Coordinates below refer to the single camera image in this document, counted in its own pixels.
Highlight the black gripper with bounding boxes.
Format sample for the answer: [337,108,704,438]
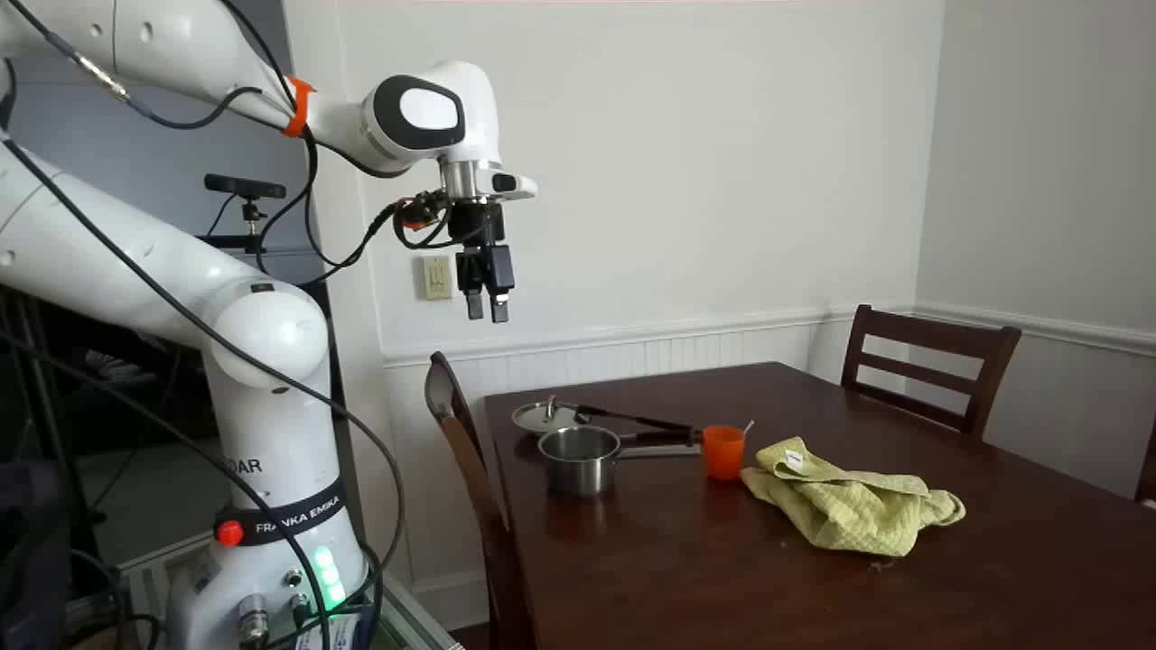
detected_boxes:
[449,193,521,328]

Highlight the dark wooden curved-back chair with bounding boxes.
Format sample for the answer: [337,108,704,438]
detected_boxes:
[422,351,536,650]

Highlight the black kitchen tongs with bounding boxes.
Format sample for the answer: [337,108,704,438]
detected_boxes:
[573,399,700,449]

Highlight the orange plastic cup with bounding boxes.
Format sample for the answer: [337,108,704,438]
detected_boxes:
[698,421,750,487]

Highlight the yellow-green cloth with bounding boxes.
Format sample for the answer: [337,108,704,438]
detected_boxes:
[735,432,971,560]

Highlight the dark wooden slat-back chair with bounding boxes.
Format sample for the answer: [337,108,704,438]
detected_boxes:
[837,298,1026,445]

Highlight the beige wall light switch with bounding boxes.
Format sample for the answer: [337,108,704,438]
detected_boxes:
[413,248,460,302]

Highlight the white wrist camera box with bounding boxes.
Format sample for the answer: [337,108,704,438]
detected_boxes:
[487,169,540,201]

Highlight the black cable to gripper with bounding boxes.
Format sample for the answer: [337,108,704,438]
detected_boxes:
[219,0,455,293]

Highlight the steel saucepan with handle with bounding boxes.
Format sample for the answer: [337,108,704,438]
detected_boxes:
[536,421,704,501]

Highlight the black camera on stand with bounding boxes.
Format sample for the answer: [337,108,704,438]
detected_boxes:
[201,169,292,227]

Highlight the orange cable strap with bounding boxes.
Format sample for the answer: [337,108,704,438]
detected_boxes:
[280,74,316,142]

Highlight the black cable along robot base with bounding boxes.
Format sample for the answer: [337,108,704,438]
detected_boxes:
[0,138,413,650]

